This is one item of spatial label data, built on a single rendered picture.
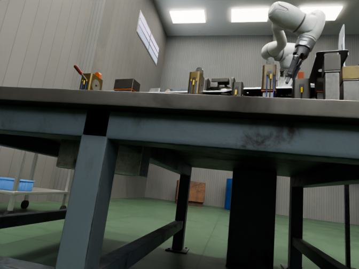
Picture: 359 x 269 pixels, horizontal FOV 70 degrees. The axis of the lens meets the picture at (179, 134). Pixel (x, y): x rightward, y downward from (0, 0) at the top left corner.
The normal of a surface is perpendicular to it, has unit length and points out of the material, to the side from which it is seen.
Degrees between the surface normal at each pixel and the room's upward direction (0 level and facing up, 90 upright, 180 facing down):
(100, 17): 90
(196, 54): 90
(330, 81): 90
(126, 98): 90
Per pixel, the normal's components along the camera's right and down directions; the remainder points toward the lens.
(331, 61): -0.33, -0.23
